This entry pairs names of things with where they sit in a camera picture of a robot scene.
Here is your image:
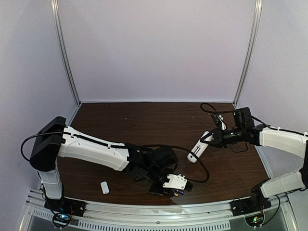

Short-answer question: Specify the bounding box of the white remote control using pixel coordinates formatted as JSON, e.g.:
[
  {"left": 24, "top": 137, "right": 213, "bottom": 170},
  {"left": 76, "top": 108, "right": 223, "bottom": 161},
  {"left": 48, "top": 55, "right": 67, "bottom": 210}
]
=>
[{"left": 191, "top": 139, "right": 208, "bottom": 158}]

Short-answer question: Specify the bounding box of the white battery cover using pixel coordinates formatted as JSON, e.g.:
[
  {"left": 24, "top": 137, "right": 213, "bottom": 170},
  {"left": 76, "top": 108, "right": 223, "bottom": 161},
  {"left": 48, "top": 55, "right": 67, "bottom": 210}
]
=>
[{"left": 100, "top": 181, "right": 110, "bottom": 194}]

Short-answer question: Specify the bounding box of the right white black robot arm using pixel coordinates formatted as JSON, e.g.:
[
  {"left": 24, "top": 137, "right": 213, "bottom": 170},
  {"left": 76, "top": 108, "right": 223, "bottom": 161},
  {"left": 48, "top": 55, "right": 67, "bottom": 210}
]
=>
[{"left": 196, "top": 107, "right": 308, "bottom": 208}]

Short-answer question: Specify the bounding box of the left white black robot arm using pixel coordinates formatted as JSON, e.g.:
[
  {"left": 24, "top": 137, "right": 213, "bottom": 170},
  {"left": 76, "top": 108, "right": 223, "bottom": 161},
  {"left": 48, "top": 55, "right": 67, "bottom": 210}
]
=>
[{"left": 29, "top": 116, "right": 186, "bottom": 200}]

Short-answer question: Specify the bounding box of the right controller board with LEDs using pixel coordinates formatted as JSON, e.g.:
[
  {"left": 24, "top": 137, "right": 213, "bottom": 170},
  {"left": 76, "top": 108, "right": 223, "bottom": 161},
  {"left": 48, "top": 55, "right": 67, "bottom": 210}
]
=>
[{"left": 244, "top": 213, "right": 265, "bottom": 228}]

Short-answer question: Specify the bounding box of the controller board with leds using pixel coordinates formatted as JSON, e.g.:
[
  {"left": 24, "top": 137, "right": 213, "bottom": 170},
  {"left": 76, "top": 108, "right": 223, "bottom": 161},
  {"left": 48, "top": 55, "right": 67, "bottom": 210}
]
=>
[
  {"left": 51, "top": 213, "right": 72, "bottom": 228},
  {"left": 244, "top": 213, "right": 265, "bottom": 228}
]

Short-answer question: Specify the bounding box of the left controller board with LEDs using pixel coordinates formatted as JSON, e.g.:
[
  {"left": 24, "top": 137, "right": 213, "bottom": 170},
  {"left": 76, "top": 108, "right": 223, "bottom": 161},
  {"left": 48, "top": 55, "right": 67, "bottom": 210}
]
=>
[{"left": 51, "top": 213, "right": 72, "bottom": 228}]

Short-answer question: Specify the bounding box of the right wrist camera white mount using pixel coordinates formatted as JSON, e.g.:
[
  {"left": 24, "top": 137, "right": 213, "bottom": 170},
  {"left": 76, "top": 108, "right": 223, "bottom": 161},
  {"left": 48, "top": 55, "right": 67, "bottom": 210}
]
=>
[{"left": 211, "top": 114, "right": 227, "bottom": 130}]

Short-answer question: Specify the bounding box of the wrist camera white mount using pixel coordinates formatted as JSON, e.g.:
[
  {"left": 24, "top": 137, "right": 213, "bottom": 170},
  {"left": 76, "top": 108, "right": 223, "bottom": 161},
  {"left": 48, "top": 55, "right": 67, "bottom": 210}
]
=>
[
  {"left": 211, "top": 114, "right": 227, "bottom": 130},
  {"left": 163, "top": 174, "right": 193, "bottom": 192}
]

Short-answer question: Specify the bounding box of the right black camera cable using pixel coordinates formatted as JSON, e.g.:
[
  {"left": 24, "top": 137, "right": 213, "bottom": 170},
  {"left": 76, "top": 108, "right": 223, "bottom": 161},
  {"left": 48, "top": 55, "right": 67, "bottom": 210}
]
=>
[{"left": 200, "top": 103, "right": 280, "bottom": 130}]

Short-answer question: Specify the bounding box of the black camera cable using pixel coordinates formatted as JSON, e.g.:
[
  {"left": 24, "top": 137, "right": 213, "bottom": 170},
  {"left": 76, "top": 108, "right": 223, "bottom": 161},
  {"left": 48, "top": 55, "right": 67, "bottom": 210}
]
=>
[
  {"left": 20, "top": 133, "right": 210, "bottom": 185},
  {"left": 200, "top": 103, "right": 280, "bottom": 130}
]

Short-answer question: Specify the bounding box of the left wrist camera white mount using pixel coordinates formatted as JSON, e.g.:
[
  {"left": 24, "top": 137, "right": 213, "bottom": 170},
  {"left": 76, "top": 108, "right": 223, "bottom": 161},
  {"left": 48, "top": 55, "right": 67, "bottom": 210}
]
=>
[{"left": 163, "top": 174, "right": 193, "bottom": 192}]

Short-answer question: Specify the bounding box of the left black camera cable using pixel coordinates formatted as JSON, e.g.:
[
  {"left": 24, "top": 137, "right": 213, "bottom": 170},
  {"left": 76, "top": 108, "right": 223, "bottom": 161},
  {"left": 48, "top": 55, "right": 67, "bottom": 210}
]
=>
[{"left": 20, "top": 133, "right": 210, "bottom": 185}]

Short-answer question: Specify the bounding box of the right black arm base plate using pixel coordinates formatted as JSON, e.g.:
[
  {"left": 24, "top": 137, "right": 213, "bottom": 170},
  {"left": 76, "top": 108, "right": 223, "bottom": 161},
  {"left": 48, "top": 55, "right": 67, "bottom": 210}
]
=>
[{"left": 230, "top": 197, "right": 271, "bottom": 217}]

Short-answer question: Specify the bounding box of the right aluminium frame post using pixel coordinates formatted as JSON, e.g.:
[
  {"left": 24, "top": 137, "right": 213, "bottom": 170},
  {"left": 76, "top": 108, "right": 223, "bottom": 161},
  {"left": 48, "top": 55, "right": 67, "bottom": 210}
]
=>
[{"left": 233, "top": 0, "right": 263, "bottom": 108}]

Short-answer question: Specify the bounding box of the aluminium frame post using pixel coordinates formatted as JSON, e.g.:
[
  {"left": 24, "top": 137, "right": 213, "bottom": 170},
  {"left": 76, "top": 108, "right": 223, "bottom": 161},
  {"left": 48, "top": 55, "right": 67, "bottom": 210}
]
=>
[
  {"left": 233, "top": 0, "right": 263, "bottom": 108},
  {"left": 51, "top": 0, "right": 81, "bottom": 106}
]

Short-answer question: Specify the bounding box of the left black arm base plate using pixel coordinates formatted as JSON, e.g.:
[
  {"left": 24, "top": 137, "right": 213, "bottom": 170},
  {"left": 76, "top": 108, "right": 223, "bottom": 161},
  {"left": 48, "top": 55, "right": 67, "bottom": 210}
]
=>
[{"left": 44, "top": 197, "right": 86, "bottom": 217}]

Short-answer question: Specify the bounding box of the white slotted cable duct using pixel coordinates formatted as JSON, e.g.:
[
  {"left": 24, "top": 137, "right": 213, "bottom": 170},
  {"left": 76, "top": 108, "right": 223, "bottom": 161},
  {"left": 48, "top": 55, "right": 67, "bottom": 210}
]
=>
[{"left": 17, "top": 208, "right": 231, "bottom": 231}]

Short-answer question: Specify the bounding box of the left aluminium frame post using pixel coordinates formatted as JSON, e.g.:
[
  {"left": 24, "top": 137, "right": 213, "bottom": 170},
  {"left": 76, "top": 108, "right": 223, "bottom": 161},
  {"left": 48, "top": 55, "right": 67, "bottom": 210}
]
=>
[{"left": 51, "top": 0, "right": 81, "bottom": 106}]

